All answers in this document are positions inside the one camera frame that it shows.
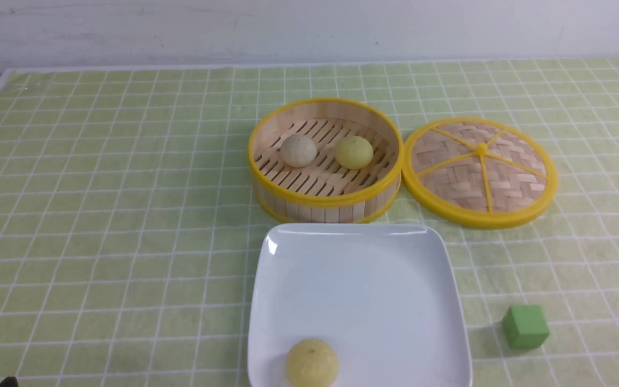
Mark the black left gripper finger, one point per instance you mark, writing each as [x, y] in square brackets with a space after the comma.
[10, 381]

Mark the green cube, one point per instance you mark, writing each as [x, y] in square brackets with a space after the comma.
[525, 327]

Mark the yellow steamed bun front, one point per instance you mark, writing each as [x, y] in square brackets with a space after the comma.
[311, 362]

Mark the white steamed bun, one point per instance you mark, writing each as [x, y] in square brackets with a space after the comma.
[298, 151]

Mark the green checked tablecloth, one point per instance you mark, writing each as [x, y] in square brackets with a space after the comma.
[129, 235]

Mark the yellow steamed bun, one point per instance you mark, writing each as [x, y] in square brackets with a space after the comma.
[311, 362]
[353, 152]

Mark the woven bamboo steamer lid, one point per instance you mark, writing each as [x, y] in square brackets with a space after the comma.
[478, 173]

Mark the bamboo steamer basket yellow rim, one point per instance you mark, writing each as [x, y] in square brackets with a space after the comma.
[324, 191]

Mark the white square plate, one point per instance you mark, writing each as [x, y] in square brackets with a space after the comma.
[383, 296]

